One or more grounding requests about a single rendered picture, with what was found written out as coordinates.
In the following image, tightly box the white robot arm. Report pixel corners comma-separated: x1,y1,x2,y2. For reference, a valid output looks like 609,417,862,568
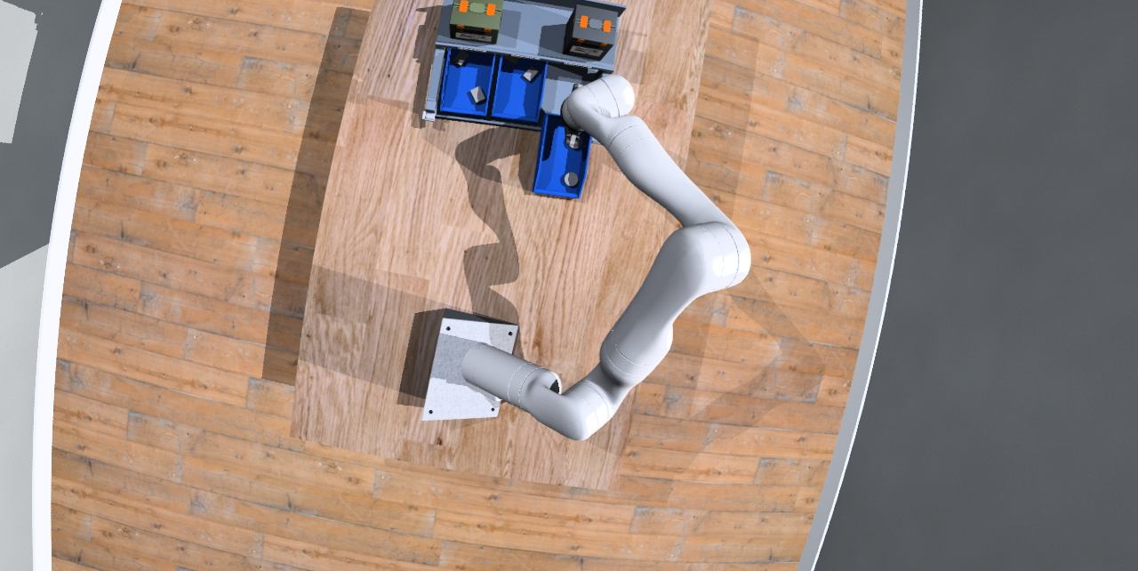
461,74,750,441

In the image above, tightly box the olive green case with orange latches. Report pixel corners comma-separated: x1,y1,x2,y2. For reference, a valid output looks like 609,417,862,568
450,0,504,44

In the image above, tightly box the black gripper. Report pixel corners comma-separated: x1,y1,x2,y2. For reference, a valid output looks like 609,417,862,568
560,84,585,146

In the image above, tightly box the grey metal shelf rack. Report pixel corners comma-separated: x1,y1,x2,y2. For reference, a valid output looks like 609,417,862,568
422,0,627,131

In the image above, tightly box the black case with orange grip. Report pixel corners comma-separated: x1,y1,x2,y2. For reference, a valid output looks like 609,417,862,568
563,5,618,60

